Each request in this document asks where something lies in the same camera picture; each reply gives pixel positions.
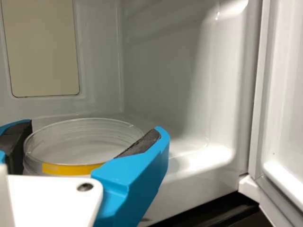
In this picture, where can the white incubator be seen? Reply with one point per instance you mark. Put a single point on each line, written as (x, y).
(165, 71)

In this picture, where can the incubator door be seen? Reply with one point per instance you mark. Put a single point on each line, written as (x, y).
(284, 118)

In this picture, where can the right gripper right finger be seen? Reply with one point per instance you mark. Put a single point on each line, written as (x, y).
(132, 184)

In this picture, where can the petri dish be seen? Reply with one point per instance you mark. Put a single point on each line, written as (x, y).
(71, 151)

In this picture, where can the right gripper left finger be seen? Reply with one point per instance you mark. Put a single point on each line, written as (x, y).
(14, 142)

